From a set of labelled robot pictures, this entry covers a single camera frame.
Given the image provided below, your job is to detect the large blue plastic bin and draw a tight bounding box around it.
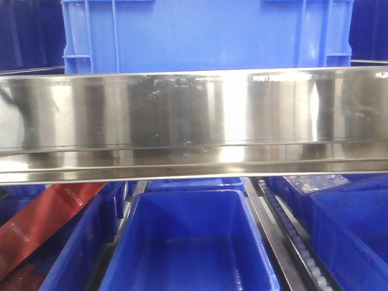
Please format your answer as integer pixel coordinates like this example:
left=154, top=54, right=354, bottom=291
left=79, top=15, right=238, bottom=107
left=62, top=0, right=353, bottom=73

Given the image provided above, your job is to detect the blue bin behind center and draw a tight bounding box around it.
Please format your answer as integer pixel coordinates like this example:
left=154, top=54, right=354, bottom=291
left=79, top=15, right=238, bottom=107
left=145, top=177, right=246, bottom=192

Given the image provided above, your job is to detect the open blue bin center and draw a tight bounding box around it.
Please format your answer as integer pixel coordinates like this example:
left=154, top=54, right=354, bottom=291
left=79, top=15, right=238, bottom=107
left=100, top=190, right=280, bottom=290

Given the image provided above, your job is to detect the clear plastic bag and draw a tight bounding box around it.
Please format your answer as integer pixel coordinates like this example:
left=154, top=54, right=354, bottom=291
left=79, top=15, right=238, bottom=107
left=286, top=175, right=350, bottom=193

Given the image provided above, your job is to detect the lower white roller track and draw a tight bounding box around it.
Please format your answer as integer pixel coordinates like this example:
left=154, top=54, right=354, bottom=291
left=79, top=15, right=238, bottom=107
left=257, top=179, right=335, bottom=290

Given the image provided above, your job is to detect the blue bin lower left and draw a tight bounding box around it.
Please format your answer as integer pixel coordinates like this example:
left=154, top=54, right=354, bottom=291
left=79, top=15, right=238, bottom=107
left=1, top=182, right=127, bottom=290

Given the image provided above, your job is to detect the blue bin lower right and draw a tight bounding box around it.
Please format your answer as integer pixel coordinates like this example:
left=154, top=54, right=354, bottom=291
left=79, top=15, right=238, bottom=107
left=265, top=175, right=387, bottom=290

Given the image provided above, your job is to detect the red foil bag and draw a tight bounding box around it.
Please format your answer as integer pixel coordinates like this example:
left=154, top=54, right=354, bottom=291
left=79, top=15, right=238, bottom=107
left=1, top=182, right=106, bottom=278

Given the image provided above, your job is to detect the stainless steel shelf rail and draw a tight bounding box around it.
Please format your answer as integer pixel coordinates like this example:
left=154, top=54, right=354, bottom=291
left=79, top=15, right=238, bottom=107
left=1, top=66, right=387, bottom=185

